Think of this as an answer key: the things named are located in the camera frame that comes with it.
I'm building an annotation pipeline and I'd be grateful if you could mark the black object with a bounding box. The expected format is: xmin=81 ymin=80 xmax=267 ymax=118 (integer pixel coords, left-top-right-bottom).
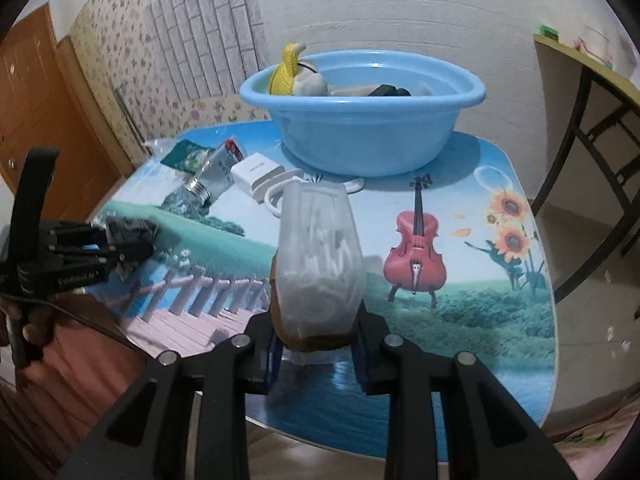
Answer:
xmin=367 ymin=84 xmax=412 ymax=99

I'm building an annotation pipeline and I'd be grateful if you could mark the clear plastic bag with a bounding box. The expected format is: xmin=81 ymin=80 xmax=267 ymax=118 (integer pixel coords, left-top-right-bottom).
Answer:
xmin=142 ymin=137 xmax=178 ymax=161

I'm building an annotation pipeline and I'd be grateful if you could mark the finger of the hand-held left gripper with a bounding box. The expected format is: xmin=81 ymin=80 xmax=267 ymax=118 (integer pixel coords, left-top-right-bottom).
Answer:
xmin=44 ymin=219 xmax=113 ymax=247
xmin=47 ymin=242 xmax=154 ymax=272

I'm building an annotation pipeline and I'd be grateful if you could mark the white charger adapter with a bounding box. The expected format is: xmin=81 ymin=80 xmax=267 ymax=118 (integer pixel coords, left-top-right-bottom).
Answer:
xmin=231 ymin=152 xmax=283 ymax=188

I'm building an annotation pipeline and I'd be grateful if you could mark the beige plush toy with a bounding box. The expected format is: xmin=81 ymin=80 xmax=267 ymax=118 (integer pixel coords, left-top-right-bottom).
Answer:
xmin=327 ymin=84 xmax=381 ymax=98

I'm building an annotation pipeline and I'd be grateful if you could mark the plush toy with yellow hat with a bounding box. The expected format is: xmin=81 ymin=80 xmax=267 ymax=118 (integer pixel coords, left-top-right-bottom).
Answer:
xmin=268 ymin=42 xmax=328 ymax=98

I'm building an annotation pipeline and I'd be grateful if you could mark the blue plastic basin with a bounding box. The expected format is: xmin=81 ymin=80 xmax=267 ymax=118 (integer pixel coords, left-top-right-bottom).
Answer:
xmin=239 ymin=50 xmax=486 ymax=178

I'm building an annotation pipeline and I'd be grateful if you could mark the dark packet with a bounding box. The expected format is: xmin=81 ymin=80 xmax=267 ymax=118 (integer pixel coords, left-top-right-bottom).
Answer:
xmin=102 ymin=215 xmax=162 ymax=247

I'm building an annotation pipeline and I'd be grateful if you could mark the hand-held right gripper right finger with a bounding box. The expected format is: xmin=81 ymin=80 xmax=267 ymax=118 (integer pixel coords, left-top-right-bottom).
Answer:
xmin=352 ymin=305 xmax=576 ymax=480

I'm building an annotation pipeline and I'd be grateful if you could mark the wooden door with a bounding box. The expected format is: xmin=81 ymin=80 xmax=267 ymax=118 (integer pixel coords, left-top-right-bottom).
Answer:
xmin=0 ymin=2 xmax=136 ymax=201

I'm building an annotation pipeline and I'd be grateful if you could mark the white cable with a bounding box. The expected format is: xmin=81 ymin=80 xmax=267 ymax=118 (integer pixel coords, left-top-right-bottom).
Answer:
xmin=252 ymin=167 xmax=364 ymax=220

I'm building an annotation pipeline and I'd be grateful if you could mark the person's left hand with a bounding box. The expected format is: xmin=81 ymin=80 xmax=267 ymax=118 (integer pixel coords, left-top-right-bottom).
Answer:
xmin=20 ymin=305 xmax=57 ymax=361

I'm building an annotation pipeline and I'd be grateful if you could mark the frosted bag of white swabs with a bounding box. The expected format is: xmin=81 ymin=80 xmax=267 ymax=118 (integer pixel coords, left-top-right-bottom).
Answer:
xmin=270 ymin=181 xmax=367 ymax=353

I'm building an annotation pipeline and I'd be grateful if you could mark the black cable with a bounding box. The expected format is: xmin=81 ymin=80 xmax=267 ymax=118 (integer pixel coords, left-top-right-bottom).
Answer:
xmin=45 ymin=295 xmax=156 ymax=361

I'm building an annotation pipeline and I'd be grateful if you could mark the green snack packet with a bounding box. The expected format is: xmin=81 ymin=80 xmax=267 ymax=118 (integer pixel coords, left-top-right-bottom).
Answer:
xmin=161 ymin=139 xmax=216 ymax=173

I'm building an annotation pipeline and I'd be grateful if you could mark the clear bottle with silver cap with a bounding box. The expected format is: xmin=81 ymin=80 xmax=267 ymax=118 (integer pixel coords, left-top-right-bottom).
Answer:
xmin=186 ymin=141 xmax=248 ymax=207

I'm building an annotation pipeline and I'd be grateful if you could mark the wooden side table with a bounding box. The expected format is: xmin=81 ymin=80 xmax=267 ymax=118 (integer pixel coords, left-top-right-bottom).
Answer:
xmin=530 ymin=34 xmax=640 ymax=321

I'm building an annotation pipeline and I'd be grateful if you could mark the printed blanket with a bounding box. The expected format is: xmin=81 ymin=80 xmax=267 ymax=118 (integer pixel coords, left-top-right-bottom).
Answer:
xmin=545 ymin=400 xmax=640 ymax=480

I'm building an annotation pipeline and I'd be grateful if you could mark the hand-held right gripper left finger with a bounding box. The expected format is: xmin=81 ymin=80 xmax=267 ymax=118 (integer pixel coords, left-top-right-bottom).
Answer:
xmin=55 ymin=310 xmax=281 ymax=480

